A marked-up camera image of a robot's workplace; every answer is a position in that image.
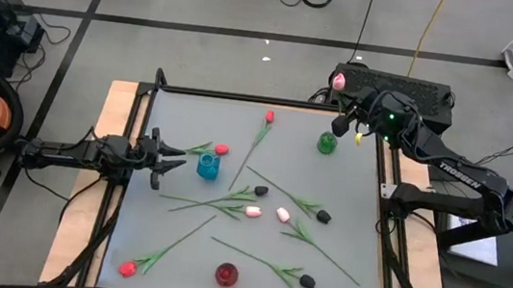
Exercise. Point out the red artificial tulip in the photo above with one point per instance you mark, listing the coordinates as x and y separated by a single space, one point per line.
269 116
128 269
221 149

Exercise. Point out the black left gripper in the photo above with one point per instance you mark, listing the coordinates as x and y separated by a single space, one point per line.
144 153

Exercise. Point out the green glass vase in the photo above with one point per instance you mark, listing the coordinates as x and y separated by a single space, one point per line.
327 143

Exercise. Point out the blue glass vase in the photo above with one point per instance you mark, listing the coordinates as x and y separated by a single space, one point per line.
207 167

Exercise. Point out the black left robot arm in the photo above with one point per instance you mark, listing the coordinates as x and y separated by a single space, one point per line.
67 151

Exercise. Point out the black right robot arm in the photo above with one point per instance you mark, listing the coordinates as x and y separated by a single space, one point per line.
457 167

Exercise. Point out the grey table mat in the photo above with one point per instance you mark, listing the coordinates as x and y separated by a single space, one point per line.
181 121

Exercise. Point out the black artificial tulip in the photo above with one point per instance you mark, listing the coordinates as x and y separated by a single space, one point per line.
307 281
261 190
323 216

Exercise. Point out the small yellow tag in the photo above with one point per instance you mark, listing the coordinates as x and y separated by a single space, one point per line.
359 138

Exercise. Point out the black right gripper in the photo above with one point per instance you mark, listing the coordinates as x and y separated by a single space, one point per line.
342 124

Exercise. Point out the white paper sheet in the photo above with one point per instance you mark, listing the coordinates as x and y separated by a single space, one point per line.
477 251

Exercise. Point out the black aluminium table frame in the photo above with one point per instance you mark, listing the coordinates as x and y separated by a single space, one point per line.
266 99

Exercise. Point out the red glass vase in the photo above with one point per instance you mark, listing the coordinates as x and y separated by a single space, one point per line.
226 275

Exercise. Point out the black perforated computer case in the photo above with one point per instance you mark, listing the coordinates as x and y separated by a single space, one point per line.
388 89

